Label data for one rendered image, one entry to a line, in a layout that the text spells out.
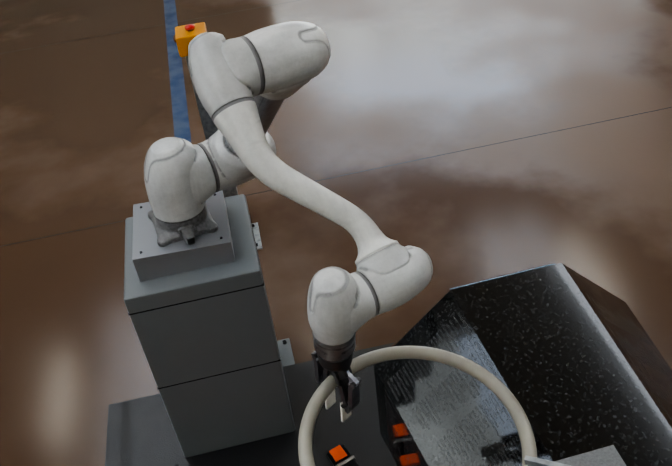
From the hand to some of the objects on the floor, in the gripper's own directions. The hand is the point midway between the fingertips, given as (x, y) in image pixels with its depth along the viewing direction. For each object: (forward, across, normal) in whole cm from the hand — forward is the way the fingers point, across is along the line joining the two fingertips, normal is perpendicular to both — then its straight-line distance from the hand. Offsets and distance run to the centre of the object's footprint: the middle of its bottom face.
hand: (337, 403), depth 170 cm
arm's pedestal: (+88, -74, +16) cm, 116 cm away
